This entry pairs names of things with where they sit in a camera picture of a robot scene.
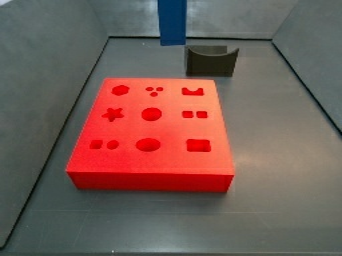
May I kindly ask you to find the blue rectangular peg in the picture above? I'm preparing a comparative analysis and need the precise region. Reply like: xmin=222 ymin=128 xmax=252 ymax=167
xmin=158 ymin=0 xmax=188 ymax=46

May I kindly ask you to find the red shape sorter block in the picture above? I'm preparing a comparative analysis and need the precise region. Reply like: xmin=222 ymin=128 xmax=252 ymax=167
xmin=67 ymin=78 xmax=234 ymax=192

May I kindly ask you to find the dark grey curved holder block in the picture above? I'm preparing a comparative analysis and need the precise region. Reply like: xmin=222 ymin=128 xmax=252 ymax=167
xmin=185 ymin=45 xmax=240 ymax=77

